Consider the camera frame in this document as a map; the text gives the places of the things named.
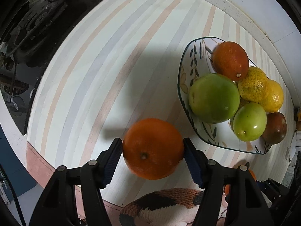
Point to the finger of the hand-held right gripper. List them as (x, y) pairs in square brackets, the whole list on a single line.
[(272, 189)]

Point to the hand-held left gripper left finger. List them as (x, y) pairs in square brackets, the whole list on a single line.
[(112, 162)]

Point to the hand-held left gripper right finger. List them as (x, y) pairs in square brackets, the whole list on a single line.
[(192, 164)]

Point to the orange tangerine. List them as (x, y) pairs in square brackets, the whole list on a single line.
[(253, 176), (152, 143)]

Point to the dark brown-green fruit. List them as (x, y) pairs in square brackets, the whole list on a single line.
[(276, 128)]

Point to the green round fruit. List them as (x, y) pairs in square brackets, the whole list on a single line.
[(249, 122), (211, 98)]

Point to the yellow orange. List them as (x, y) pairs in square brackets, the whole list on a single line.
[(274, 96), (254, 84)]

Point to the leaf-patterned ceramic plate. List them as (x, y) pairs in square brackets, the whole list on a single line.
[(195, 58)]

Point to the reddish orange fruit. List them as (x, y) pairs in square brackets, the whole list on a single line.
[(230, 60)]

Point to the knitted cat-shaped coaster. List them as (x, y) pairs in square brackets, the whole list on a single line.
[(162, 200)]

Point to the dark sauce bottle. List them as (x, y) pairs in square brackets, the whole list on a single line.
[(298, 115)]

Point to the striped table mat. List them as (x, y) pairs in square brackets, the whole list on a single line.
[(105, 63)]

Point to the black gas cooktop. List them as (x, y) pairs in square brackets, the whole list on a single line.
[(58, 16)]

